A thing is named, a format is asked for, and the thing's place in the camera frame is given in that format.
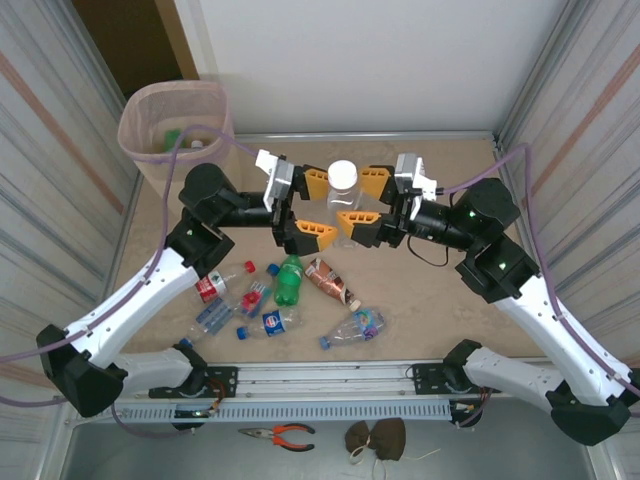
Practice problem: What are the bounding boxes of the clear bottle green-white label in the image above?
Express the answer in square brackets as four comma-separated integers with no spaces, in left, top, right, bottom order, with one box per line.
[325,159,360,250]

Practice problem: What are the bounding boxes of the brown chocolate drink bottle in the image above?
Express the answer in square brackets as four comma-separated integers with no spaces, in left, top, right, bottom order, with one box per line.
[303,257,363,311]

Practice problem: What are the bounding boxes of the blue label water bottle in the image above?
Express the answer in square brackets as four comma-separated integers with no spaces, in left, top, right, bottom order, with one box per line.
[177,295,239,350]

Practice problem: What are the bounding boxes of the beige mesh waste bin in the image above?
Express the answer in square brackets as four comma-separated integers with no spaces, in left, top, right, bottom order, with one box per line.
[117,79,237,199]

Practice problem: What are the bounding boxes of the aluminium back bar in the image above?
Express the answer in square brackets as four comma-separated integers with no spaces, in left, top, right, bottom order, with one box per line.
[234,130,497,145]

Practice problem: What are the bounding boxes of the tall green soda bottle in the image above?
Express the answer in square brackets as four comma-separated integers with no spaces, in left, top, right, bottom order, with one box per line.
[274,253,306,307]

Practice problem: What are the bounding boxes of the red label bottle blue cap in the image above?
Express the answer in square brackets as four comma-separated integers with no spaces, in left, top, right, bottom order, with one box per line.
[239,263,282,321]

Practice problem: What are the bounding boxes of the long Pepsi bottle blue cap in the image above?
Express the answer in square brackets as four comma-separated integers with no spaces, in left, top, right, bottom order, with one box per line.
[235,305,305,341]

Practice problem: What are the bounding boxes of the clear bottle colourful label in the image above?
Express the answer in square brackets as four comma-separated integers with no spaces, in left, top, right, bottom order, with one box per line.
[318,308,388,351]

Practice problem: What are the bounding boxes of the brown door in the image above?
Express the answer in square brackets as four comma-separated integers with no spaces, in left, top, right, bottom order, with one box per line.
[72,0,201,96]

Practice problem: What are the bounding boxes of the grey metal shelf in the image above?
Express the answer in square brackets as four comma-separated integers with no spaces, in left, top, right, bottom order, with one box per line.
[64,419,599,480]

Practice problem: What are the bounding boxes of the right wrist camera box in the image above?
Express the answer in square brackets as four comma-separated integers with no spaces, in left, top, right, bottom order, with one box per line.
[393,152,437,197]

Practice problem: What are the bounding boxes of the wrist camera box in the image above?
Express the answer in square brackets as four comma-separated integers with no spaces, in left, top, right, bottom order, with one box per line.
[253,148,296,212]
[393,152,437,197]

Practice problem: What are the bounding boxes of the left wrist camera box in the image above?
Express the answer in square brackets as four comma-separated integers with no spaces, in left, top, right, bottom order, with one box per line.
[253,148,296,212]

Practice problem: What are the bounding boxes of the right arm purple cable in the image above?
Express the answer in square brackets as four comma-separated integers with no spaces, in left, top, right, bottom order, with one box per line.
[433,142,640,429]

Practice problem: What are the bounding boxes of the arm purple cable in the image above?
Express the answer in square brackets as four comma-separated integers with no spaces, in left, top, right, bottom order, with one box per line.
[433,142,640,429]
[0,124,261,441]

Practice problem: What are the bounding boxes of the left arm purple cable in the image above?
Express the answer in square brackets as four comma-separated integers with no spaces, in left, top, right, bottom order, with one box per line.
[0,124,261,441]

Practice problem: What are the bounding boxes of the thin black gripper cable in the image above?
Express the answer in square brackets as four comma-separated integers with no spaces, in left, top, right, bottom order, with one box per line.
[406,233,452,269]

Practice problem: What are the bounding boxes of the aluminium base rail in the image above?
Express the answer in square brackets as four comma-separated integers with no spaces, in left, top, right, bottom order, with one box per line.
[58,355,599,402]

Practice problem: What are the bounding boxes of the slotted cable duct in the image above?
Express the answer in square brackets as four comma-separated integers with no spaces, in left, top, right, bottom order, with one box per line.
[73,401,454,424]

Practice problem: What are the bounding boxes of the orange handled pliers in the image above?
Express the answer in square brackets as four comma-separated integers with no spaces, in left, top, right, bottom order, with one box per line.
[237,423,317,453]

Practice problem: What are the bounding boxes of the brown cloth pouch with string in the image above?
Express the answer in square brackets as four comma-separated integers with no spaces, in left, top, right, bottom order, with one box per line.
[344,417,442,477]

